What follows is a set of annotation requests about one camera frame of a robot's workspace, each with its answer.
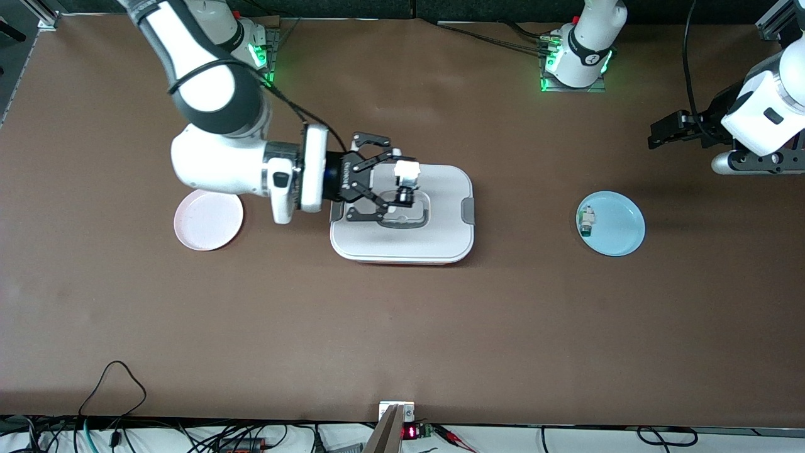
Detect white lunch box grey latches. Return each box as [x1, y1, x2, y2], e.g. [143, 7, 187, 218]
[329, 163, 475, 266]

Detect small white box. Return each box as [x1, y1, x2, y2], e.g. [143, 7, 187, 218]
[379, 401, 416, 423]

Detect teal cable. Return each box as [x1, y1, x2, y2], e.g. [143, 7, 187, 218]
[74, 418, 96, 453]

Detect thin black looped cable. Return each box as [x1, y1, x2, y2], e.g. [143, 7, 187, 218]
[78, 360, 147, 449]

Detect coiled black cable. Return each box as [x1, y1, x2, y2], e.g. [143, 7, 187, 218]
[635, 426, 700, 447]

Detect aluminium profile frame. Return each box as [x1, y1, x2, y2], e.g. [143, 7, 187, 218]
[757, 0, 802, 43]
[24, 0, 62, 30]

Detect aluminium camera mount profile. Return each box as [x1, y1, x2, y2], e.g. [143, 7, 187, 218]
[362, 404, 405, 453]

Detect black arm base cable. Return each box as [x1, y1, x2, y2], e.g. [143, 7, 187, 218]
[434, 19, 562, 57]

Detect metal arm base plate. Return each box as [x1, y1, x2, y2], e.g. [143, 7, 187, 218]
[248, 25, 282, 88]
[540, 25, 608, 94]

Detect red black clip leads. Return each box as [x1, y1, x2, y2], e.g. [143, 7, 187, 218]
[433, 424, 480, 453]

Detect grey felt partition panel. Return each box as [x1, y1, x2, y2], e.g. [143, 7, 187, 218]
[415, 0, 765, 25]
[60, 0, 413, 20]

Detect pale pink round plate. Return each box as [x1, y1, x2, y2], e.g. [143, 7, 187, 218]
[174, 189, 245, 252]

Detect light blue round plate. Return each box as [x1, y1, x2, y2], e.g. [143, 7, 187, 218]
[577, 191, 647, 258]

